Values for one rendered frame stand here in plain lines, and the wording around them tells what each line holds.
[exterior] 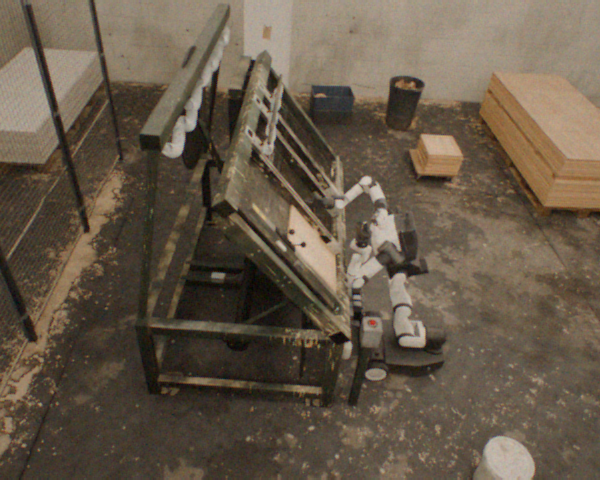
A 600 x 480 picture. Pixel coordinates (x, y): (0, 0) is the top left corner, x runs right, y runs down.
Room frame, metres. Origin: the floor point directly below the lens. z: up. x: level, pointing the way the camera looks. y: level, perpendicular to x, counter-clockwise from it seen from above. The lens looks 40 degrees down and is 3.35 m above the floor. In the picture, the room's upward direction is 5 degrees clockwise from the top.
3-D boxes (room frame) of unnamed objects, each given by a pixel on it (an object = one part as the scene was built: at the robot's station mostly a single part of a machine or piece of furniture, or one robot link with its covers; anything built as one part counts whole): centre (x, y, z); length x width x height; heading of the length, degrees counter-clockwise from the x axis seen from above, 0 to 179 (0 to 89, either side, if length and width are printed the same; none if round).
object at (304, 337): (3.13, 0.35, 0.41); 2.20 x 1.38 x 0.83; 1
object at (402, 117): (6.91, -1.33, 0.33); 0.52 x 0.51 x 0.65; 5
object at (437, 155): (5.64, -1.63, 0.20); 0.61 x 0.53 x 0.40; 5
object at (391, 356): (2.60, -0.94, 0.19); 0.64 x 0.52 x 0.33; 91
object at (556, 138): (6.09, -3.20, 0.39); 2.46 x 1.05 x 0.78; 5
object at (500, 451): (1.58, -1.46, 0.24); 0.32 x 0.30 x 0.47; 5
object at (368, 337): (2.10, -0.52, 0.84); 0.12 x 0.12 x 0.18; 1
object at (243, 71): (3.87, 0.57, 1.38); 0.70 x 0.15 x 0.85; 1
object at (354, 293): (2.54, -0.45, 0.69); 0.50 x 0.14 x 0.24; 1
